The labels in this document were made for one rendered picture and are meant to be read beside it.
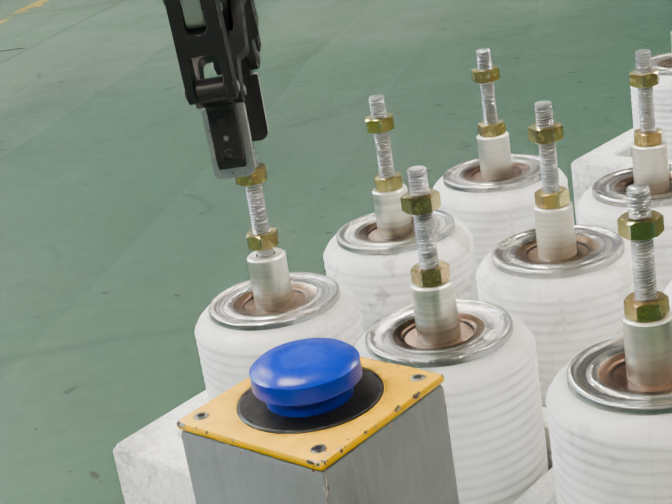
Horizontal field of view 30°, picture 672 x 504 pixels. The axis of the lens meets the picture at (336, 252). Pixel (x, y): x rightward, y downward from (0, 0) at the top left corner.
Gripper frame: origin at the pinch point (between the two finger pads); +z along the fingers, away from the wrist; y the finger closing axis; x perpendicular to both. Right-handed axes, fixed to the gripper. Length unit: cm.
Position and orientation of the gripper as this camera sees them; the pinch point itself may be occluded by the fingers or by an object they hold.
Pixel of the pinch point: (239, 134)
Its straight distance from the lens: 68.2
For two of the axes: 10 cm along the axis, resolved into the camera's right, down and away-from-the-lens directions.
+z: 1.6, 9.3, 3.4
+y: -0.4, 3.5, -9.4
